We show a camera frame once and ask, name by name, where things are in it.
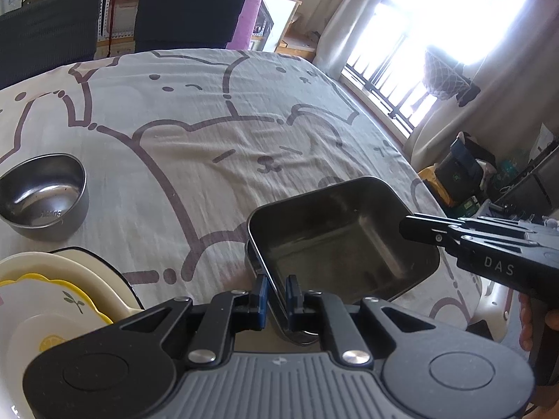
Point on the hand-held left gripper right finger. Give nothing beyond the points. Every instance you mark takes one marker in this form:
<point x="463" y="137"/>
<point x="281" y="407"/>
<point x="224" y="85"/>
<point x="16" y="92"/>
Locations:
<point x="292" y="301"/>

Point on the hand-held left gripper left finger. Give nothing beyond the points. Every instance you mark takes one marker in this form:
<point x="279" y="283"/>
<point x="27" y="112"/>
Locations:
<point x="261" y="303"/>

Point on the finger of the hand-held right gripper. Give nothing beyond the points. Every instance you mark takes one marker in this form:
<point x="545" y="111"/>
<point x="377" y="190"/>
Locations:
<point x="423" y="228"/>
<point x="506" y="224"/>

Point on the small square steel tray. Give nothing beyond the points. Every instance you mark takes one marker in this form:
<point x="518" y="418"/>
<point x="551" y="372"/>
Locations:
<point x="340" y="244"/>

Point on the white plate with black rim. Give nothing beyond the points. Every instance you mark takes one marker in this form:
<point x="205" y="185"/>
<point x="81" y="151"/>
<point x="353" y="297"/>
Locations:
<point x="114" y="280"/>

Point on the white lemon-print bowl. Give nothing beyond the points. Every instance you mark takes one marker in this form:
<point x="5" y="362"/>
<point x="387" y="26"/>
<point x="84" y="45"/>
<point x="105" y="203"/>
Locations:
<point x="39" y="314"/>

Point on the oval steel bowl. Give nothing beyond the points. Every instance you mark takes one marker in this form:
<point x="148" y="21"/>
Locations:
<point x="41" y="196"/>

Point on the person's right hand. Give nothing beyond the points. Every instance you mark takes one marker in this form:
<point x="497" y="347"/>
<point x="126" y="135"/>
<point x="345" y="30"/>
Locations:
<point x="527" y="323"/>

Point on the yellow object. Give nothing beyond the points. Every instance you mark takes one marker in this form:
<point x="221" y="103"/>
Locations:
<point x="434" y="183"/>

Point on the black bag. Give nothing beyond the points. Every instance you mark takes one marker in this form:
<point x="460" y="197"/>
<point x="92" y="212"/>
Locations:
<point x="463" y="170"/>

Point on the beige curtain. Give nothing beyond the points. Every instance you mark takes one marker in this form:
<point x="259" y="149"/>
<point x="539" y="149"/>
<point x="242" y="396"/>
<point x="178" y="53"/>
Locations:
<point x="502" y="118"/>
<point x="349" y="30"/>

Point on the black balcony railing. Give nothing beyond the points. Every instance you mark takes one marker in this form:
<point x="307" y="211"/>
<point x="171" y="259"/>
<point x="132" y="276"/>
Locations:
<point x="384" y="87"/>

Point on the hanging net bag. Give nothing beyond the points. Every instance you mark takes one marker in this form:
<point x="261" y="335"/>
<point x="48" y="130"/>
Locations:
<point x="447" y="78"/>

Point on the dark grey chair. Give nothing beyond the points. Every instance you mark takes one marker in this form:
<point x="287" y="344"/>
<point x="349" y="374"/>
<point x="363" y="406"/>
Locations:
<point x="187" y="13"/>
<point x="48" y="35"/>

